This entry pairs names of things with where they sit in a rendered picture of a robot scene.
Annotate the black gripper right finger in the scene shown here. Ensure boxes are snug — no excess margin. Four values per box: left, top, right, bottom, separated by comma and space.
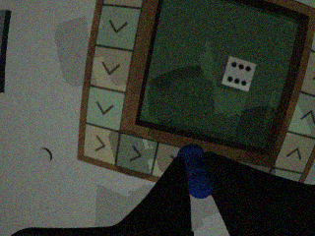
202, 150, 315, 236

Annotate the dark blue pawn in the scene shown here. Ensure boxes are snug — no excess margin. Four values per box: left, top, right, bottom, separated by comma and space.
177, 145, 215, 200

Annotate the brown board frame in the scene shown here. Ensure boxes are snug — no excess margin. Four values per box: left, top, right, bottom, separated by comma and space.
76, 0, 315, 184

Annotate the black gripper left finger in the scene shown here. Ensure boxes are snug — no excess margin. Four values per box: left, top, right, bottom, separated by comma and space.
12, 156, 192, 236

